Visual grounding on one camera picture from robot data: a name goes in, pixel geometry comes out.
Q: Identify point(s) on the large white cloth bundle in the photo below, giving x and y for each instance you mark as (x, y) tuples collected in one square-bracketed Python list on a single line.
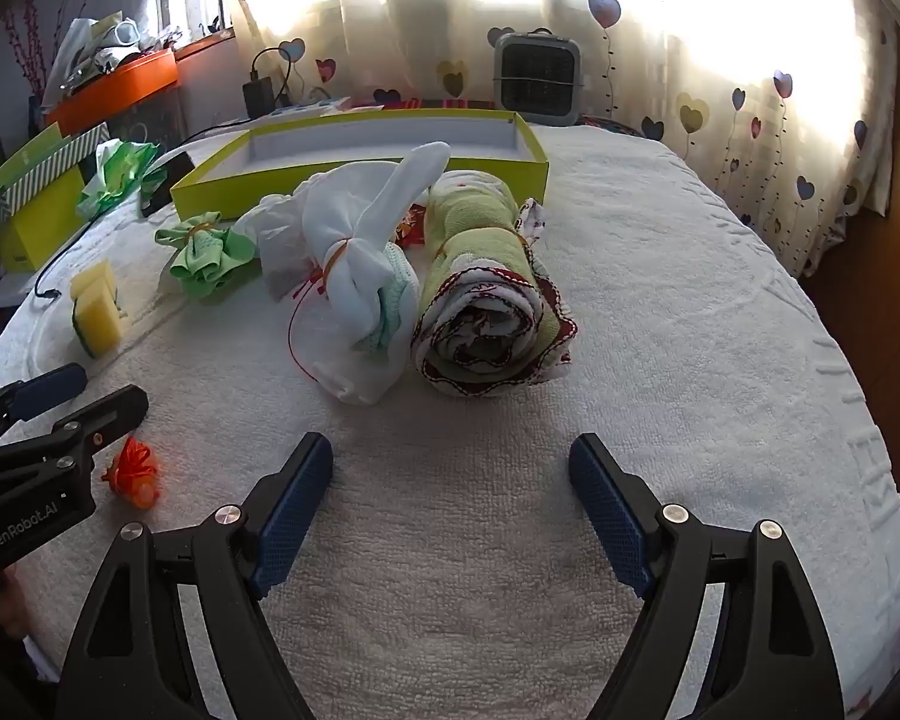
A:
[(367, 270)]

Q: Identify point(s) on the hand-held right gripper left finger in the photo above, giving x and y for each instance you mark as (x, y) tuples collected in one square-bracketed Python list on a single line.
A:
[(296, 510)]

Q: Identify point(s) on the colourful plaid cloth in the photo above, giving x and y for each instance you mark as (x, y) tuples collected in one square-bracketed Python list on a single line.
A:
[(435, 102)]

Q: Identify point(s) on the pink blossom branches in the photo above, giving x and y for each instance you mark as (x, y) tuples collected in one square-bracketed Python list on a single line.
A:
[(26, 52)]

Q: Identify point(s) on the green towel red trim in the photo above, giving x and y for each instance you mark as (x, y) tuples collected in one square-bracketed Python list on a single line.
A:
[(487, 292)]

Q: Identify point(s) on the orange plastic tray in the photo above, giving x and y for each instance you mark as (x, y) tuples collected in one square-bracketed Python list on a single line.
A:
[(112, 90)]

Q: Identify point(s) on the small orange mesh bundle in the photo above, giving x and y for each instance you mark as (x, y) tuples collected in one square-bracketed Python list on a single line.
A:
[(131, 476)]

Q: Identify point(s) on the green cloth bundle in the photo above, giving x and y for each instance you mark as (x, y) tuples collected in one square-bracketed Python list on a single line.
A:
[(206, 255)]

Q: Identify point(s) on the thin white cloth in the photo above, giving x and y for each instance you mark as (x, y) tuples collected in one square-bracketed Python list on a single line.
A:
[(277, 232)]

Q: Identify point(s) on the yellow-green cardboard box tray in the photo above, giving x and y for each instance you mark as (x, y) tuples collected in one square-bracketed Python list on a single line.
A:
[(390, 142)]

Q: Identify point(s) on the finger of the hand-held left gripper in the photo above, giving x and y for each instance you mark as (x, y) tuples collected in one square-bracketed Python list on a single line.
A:
[(49, 382), (105, 420)]

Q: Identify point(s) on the pile of household clutter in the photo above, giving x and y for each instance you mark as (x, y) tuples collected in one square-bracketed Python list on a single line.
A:
[(97, 45)]

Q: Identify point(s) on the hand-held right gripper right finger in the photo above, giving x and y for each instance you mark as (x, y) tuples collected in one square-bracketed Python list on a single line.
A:
[(607, 510)]

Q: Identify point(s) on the black smartphone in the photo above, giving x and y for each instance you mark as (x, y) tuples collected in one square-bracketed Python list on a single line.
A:
[(161, 199)]

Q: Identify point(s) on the yellow green scouring sponge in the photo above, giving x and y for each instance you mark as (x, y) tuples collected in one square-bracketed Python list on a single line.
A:
[(101, 322), (90, 277)]

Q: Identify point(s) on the cream heart-print curtain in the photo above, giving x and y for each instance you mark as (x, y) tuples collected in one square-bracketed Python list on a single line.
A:
[(720, 52)]

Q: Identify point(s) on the black charger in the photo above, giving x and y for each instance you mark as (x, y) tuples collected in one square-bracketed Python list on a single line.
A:
[(256, 94)]

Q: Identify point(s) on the small grey space heater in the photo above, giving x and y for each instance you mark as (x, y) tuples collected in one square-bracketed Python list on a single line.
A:
[(536, 79)]

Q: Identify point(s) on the green tissue pack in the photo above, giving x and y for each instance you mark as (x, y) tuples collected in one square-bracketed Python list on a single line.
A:
[(116, 172)]

